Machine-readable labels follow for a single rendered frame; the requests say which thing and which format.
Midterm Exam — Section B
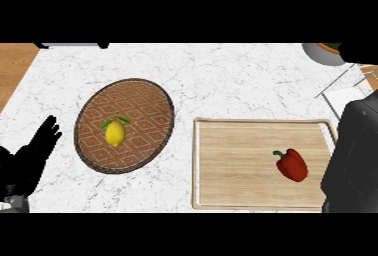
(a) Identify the grey and black appliance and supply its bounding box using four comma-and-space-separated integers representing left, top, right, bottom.
32, 42, 110, 50

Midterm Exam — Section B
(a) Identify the red bell pepper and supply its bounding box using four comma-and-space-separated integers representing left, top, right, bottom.
271, 148, 309, 183

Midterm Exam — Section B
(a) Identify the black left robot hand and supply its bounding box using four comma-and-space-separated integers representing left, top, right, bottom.
0, 114, 64, 201

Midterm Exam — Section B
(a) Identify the orange and green object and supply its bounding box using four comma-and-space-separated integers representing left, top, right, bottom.
315, 42, 343, 55

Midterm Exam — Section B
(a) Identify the wire tiered shelf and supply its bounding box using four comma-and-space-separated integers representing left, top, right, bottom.
312, 62, 378, 122

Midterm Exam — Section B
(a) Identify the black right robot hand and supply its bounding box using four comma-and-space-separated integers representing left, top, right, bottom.
338, 42, 378, 66

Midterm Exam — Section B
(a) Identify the brown patterned oval tray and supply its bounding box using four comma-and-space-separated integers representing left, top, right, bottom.
72, 77, 177, 175

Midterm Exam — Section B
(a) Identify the yellow squash with green leaves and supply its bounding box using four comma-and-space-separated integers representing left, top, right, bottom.
98, 116, 132, 149

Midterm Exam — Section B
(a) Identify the pale wooden cutting board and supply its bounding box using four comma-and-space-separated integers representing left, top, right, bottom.
190, 116, 339, 213

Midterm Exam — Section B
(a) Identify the grey round bowl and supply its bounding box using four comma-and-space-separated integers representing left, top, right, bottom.
299, 42, 348, 67

